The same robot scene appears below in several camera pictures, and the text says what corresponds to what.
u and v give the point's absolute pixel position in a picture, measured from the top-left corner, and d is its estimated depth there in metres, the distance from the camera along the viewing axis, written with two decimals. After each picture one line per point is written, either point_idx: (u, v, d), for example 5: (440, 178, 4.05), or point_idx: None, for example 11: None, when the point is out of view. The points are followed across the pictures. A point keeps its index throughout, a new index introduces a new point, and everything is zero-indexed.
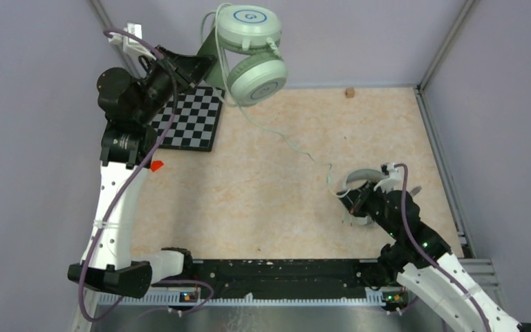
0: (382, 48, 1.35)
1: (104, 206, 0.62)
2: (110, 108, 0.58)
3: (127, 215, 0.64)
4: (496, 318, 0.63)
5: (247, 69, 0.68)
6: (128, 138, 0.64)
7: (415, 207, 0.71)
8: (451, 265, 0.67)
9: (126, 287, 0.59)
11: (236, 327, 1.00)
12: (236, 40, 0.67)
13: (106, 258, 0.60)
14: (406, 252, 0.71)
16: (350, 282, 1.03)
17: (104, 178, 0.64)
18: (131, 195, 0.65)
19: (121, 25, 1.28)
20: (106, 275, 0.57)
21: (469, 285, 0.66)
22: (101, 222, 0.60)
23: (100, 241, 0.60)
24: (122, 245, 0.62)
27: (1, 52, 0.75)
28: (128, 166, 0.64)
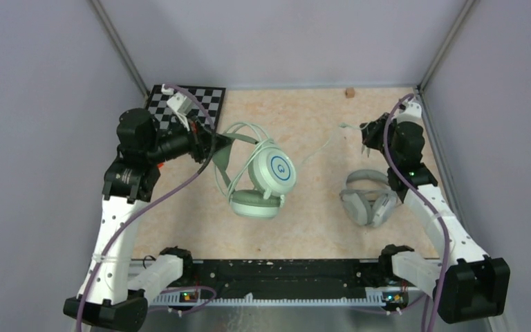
0: (384, 48, 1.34)
1: (104, 241, 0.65)
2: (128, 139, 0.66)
3: (125, 251, 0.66)
4: (462, 241, 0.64)
5: (249, 204, 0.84)
6: (131, 173, 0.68)
7: (420, 140, 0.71)
8: (431, 191, 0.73)
9: (122, 323, 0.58)
11: (236, 327, 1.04)
12: (256, 182, 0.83)
13: (104, 292, 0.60)
14: (393, 181, 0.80)
16: (350, 282, 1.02)
17: (104, 211, 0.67)
18: (130, 230, 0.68)
19: (120, 25, 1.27)
20: (102, 310, 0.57)
21: (441, 209, 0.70)
22: (99, 256, 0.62)
23: (98, 274, 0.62)
24: (119, 280, 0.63)
27: None
28: (131, 200, 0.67)
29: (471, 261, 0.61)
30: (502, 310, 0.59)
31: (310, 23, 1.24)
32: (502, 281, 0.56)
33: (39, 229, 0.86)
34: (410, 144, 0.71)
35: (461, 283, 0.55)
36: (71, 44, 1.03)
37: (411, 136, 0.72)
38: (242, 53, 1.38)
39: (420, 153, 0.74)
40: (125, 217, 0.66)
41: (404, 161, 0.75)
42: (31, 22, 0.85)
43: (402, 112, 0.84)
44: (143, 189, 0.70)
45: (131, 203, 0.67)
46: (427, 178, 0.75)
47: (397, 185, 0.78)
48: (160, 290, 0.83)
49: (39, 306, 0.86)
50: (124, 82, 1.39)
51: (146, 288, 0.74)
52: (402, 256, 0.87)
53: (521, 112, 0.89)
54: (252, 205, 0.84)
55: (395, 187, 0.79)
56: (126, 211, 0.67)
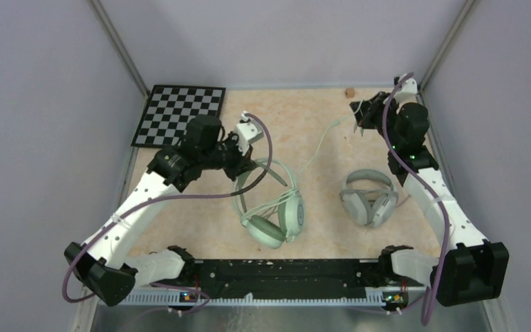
0: (384, 48, 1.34)
1: (128, 206, 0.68)
2: (197, 133, 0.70)
3: (140, 222, 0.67)
4: (462, 226, 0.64)
5: (265, 232, 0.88)
6: (178, 161, 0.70)
7: (423, 124, 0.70)
8: (430, 176, 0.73)
9: (106, 289, 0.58)
11: (236, 326, 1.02)
12: (281, 218, 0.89)
13: (104, 251, 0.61)
14: (393, 164, 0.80)
16: (350, 282, 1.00)
17: (142, 181, 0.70)
18: (153, 206, 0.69)
19: (120, 25, 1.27)
20: (95, 266, 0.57)
21: (441, 192, 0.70)
22: (117, 216, 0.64)
23: (107, 233, 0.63)
24: (122, 247, 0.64)
27: (0, 53, 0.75)
28: (167, 182, 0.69)
29: (470, 245, 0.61)
30: (499, 294, 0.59)
31: (310, 23, 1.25)
32: (501, 266, 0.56)
33: (39, 229, 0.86)
34: (415, 128, 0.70)
35: (460, 265, 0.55)
36: (72, 43, 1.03)
37: (415, 120, 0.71)
38: (242, 53, 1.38)
39: (423, 136, 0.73)
40: (155, 192, 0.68)
41: (406, 144, 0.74)
42: (32, 22, 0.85)
43: (400, 90, 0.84)
44: (180, 180, 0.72)
45: (166, 185, 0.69)
46: (428, 162, 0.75)
47: (396, 167, 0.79)
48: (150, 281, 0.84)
49: (39, 306, 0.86)
50: (124, 82, 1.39)
51: (140, 269, 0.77)
52: (399, 254, 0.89)
53: (520, 112, 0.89)
54: (268, 238, 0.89)
55: (395, 171, 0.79)
56: (159, 189, 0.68)
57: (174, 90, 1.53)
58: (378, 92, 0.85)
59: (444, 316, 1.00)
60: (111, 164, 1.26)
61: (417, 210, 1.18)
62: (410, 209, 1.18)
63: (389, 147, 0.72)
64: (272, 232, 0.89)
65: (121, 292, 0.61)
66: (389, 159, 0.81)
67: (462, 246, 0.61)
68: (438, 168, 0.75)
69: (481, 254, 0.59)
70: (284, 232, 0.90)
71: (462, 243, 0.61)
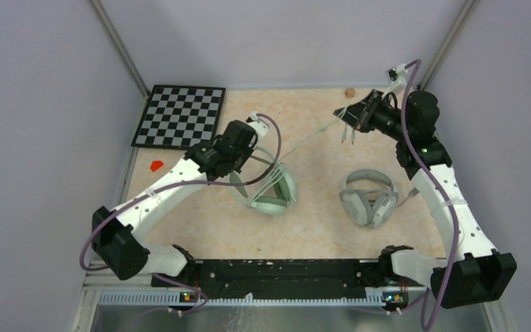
0: (385, 47, 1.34)
1: (162, 183, 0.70)
2: (235, 133, 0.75)
3: (169, 201, 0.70)
4: (471, 234, 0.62)
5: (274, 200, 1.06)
6: (214, 153, 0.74)
7: (434, 112, 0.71)
8: (442, 175, 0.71)
9: (124, 259, 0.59)
11: (236, 326, 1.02)
12: (285, 188, 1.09)
13: (132, 219, 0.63)
14: (402, 157, 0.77)
16: (350, 282, 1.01)
17: (178, 165, 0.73)
18: (187, 188, 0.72)
19: (120, 25, 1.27)
20: (121, 232, 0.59)
21: (453, 195, 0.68)
22: (151, 191, 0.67)
23: (138, 204, 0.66)
24: (148, 220, 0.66)
27: (1, 54, 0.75)
28: (201, 170, 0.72)
29: (478, 255, 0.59)
30: (498, 296, 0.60)
31: (310, 23, 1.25)
32: (506, 277, 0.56)
33: (39, 229, 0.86)
34: (424, 114, 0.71)
35: (467, 277, 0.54)
36: (71, 44, 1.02)
37: (424, 106, 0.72)
38: (241, 54, 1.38)
39: (433, 126, 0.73)
40: (189, 176, 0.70)
41: (416, 135, 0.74)
42: (32, 23, 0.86)
43: (395, 82, 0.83)
44: (211, 171, 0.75)
45: (200, 171, 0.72)
46: (440, 156, 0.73)
47: (408, 160, 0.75)
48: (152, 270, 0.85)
49: (39, 306, 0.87)
50: (124, 82, 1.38)
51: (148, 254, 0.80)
52: (400, 255, 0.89)
53: (520, 113, 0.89)
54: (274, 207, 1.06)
55: (404, 164, 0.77)
56: (193, 175, 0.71)
57: (175, 90, 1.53)
58: (371, 90, 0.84)
59: (442, 316, 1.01)
60: (111, 164, 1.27)
61: (417, 211, 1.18)
62: (410, 209, 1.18)
63: (404, 135, 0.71)
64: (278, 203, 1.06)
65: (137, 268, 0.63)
66: (397, 152, 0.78)
67: (471, 256, 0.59)
68: (450, 165, 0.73)
69: (487, 263, 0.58)
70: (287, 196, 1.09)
71: (470, 253, 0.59)
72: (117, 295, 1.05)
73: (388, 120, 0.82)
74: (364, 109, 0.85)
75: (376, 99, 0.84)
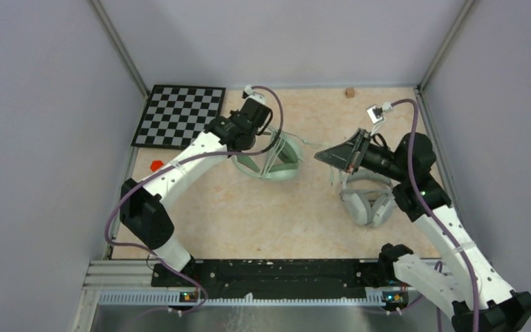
0: (385, 47, 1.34)
1: (187, 155, 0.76)
2: (252, 109, 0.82)
3: (194, 172, 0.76)
4: (488, 278, 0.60)
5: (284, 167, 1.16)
6: (233, 127, 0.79)
7: (429, 156, 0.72)
8: (446, 217, 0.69)
9: (153, 225, 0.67)
11: (236, 326, 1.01)
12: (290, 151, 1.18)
13: (160, 188, 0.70)
14: (402, 202, 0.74)
16: (350, 282, 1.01)
17: (200, 139, 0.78)
18: (209, 160, 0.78)
19: (119, 25, 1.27)
20: (149, 202, 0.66)
21: (462, 239, 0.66)
22: (176, 162, 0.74)
23: (164, 175, 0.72)
24: (175, 189, 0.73)
27: (0, 54, 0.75)
28: (222, 142, 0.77)
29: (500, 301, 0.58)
30: None
31: (310, 23, 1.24)
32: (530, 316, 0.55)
33: (39, 229, 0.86)
34: (422, 162, 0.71)
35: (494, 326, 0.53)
36: (71, 44, 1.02)
37: (421, 154, 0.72)
38: (242, 54, 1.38)
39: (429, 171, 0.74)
40: (211, 148, 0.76)
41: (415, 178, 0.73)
42: (32, 23, 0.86)
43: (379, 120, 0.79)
44: (231, 144, 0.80)
45: (221, 144, 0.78)
46: (438, 196, 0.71)
47: (408, 203, 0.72)
48: (161, 257, 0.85)
49: (39, 306, 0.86)
50: (124, 82, 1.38)
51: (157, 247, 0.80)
52: (404, 267, 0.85)
53: (520, 113, 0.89)
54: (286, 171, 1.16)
55: (405, 207, 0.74)
56: (214, 146, 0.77)
57: (174, 90, 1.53)
58: (357, 129, 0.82)
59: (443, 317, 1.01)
60: (111, 164, 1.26)
61: None
62: None
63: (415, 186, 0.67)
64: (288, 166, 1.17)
65: (164, 229, 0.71)
66: (397, 195, 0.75)
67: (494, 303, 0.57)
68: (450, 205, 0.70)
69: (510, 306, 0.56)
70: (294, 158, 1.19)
71: (493, 300, 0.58)
72: (117, 295, 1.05)
73: (381, 160, 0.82)
74: (355, 152, 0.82)
75: (364, 139, 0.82)
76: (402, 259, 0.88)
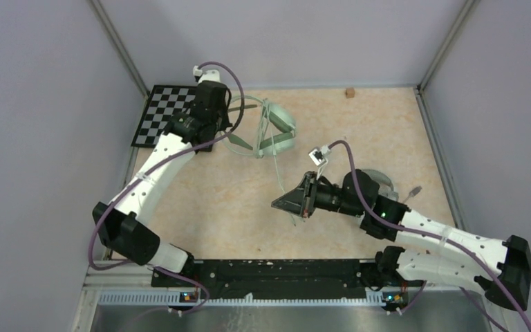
0: (385, 47, 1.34)
1: (151, 164, 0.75)
2: (207, 95, 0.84)
3: (164, 178, 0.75)
4: (480, 246, 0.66)
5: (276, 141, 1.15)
6: (191, 122, 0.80)
7: (374, 187, 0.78)
8: (415, 220, 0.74)
9: (135, 241, 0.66)
11: (236, 326, 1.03)
12: (278, 122, 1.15)
13: (132, 206, 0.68)
14: (374, 230, 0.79)
16: (350, 282, 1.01)
17: (161, 142, 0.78)
18: (175, 164, 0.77)
19: (119, 24, 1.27)
20: (125, 220, 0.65)
21: (440, 229, 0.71)
22: (142, 174, 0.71)
23: (133, 190, 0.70)
24: (149, 201, 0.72)
27: (0, 53, 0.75)
28: (184, 141, 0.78)
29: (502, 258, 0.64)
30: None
31: (310, 22, 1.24)
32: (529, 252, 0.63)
33: (39, 229, 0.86)
34: (371, 196, 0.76)
35: None
36: (70, 44, 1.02)
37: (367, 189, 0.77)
38: (241, 54, 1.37)
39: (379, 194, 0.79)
40: (174, 150, 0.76)
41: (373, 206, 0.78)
42: (31, 22, 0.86)
43: (321, 164, 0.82)
44: (195, 140, 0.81)
45: (184, 142, 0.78)
46: (397, 209, 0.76)
47: (379, 231, 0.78)
48: (158, 265, 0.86)
49: (39, 306, 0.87)
50: (124, 82, 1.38)
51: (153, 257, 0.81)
52: (408, 269, 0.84)
53: (520, 113, 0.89)
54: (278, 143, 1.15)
55: (381, 234, 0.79)
56: (178, 148, 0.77)
57: (175, 90, 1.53)
58: (304, 175, 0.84)
59: (442, 317, 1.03)
60: (112, 164, 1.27)
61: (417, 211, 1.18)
62: None
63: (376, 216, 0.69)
64: (278, 137, 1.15)
65: (149, 243, 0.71)
66: (366, 227, 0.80)
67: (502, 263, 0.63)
68: (408, 209, 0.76)
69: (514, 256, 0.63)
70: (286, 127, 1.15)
71: (499, 261, 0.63)
72: (117, 295, 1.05)
73: (332, 198, 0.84)
74: (308, 196, 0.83)
75: (312, 182, 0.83)
76: (399, 261, 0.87)
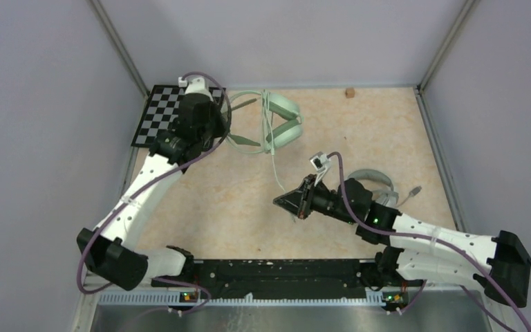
0: (385, 48, 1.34)
1: (137, 187, 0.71)
2: (189, 113, 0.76)
3: (151, 201, 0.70)
4: (470, 244, 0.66)
5: (287, 129, 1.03)
6: (178, 142, 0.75)
7: (368, 194, 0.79)
8: (406, 223, 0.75)
9: (122, 268, 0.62)
11: (236, 326, 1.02)
12: (282, 110, 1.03)
13: (118, 232, 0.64)
14: (368, 236, 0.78)
16: (350, 283, 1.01)
17: (146, 164, 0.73)
18: (162, 186, 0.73)
19: (119, 24, 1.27)
20: (111, 246, 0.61)
21: (430, 231, 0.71)
22: (128, 198, 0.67)
23: (119, 214, 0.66)
24: (136, 226, 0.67)
27: (0, 53, 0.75)
28: (171, 162, 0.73)
29: (493, 254, 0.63)
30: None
31: (310, 22, 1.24)
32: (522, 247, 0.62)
33: (39, 229, 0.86)
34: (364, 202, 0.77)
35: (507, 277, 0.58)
36: (70, 44, 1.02)
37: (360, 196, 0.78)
38: (241, 53, 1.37)
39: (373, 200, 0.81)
40: (161, 171, 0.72)
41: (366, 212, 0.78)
42: (31, 22, 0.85)
43: (322, 171, 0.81)
44: (182, 159, 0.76)
45: (170, 164, 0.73)
46: (388, 215, 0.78)
47: (375, 236, 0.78)
48: (155, 275, 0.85)
49: (39, 306, 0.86)
50: (124, 82, 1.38)
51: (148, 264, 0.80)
52: (408, 268, 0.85)
53: (520, 113, 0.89)
54: (286, 132, 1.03)
55: (375, 240, 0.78)
56: (163, 169, 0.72)
57: (175, 90, 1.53)
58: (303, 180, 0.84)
59: (444, 316, 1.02)
60: (112, 164, 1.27)
61: (417, 211, 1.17)
62: (410, 209, 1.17)
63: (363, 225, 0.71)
64: (285, 127, 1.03)
65: (137, 267, 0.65)
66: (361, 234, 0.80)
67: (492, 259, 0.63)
68: (400, 213, 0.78)
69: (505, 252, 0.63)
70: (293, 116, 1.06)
71: (489, 257, 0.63)
72: (117, 295, 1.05)
73: (327, 203, 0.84)
74: (304, 200, 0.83)
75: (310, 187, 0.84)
76: (398, 261, 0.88)
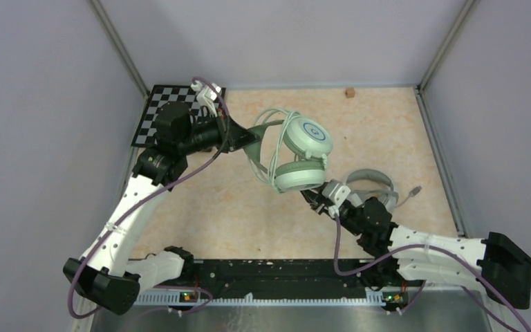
0: (385, 48, 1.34)
1: (121, 212, 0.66)
2: (167, 131, 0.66)
3: (137, 224, 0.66)
4: (461, 247, 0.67)
5: (296, 170, 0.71)
6: (162, 160, 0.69)
7: (384, 218, 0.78)
8: (401, 236, 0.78)
9: (112, 299, 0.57)
11: (236, 326, 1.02)
12: (296, 142, 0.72)
13: (104, 261, 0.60)
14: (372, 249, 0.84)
16: (350, 283, 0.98)
17: (130, 185, 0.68)
18: (148, 208, 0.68)
19: (119, 24, 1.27)
20: (99, 277, 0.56)
21: (422, 239, 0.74)
22: (113, 225, 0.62)
23: (104, 243, 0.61)
24: (123, 252, 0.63)
27: (0, 52, 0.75)
28: (154, 182, 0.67)
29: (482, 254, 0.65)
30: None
31: (310, 23, 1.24)
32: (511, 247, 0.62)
33: (38, 229, 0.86)
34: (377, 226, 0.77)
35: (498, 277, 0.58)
36: (71, 44, 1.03)
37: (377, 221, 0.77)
38: (242, 54, 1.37)
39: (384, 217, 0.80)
40: (144, 195, 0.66)
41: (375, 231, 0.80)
42: (31, 22, 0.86)
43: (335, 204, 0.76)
44: (168, 178, 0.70)
45: (154, 185, 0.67)
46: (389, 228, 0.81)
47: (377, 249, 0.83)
48: (154, 284, 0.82)
49: (39, 306, 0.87)
50: (124, 82, 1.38)
51: (143, 274, 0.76)
52: (409, 269, 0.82)
53: (519, 114, 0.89)
54: (292, 171, 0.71)
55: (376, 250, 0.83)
56: (146, 191, 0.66)
57: (174, 90, 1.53)
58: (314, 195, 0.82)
59: (444, 317, 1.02)
60: (112, 164, 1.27)
61: (417, 210, 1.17)
62: (410, 209, 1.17)
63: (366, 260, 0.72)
64: (295, 165, 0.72)
65: (128, 292, 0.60)
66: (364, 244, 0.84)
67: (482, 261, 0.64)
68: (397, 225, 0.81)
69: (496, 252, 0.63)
70: (314, 156, 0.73)
71: (479, 259, 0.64)
72: None
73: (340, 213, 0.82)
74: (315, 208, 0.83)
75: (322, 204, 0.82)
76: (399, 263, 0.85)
